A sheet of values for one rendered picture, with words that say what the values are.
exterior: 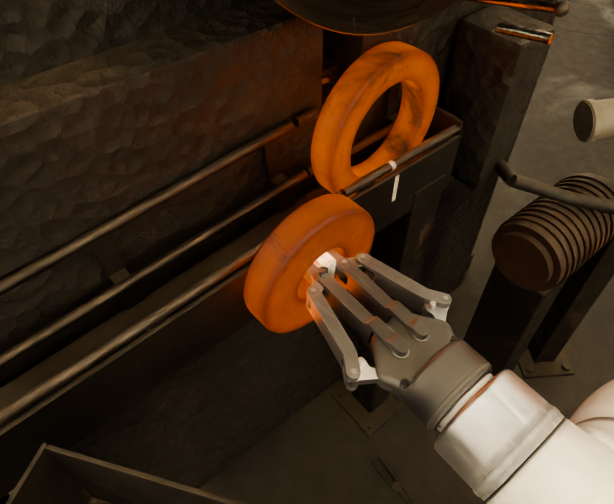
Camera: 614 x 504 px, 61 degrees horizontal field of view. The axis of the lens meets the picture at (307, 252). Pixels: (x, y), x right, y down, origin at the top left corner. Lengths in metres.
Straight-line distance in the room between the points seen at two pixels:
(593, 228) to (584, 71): 1.62
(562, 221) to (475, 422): 0.53
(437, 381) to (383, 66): 0.30
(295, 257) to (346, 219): 0.06
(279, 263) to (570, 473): 0.27
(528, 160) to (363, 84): 1.42
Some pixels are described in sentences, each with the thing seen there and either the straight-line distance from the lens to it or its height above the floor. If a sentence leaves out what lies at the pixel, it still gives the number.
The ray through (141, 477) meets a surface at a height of 0.72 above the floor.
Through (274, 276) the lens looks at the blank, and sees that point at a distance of 0.47.
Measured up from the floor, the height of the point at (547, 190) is 0.58.
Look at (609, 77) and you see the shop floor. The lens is 2.51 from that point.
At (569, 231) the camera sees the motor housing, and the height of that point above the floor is 0.52.
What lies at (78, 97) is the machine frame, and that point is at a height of 0.87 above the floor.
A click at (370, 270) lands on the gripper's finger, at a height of 0.72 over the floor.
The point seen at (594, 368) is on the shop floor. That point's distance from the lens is 1.43.
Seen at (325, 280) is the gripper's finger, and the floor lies 0.72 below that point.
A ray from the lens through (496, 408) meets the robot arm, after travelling 0.42.
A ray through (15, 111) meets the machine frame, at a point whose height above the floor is 0.87.
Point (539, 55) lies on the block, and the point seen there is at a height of 0.77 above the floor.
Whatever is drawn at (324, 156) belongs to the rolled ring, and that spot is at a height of 0.76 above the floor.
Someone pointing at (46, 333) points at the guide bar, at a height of 0.68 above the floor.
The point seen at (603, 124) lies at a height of 0.68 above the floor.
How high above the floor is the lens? 1.10
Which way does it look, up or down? 48 degrees down
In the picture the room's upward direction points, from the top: straight up
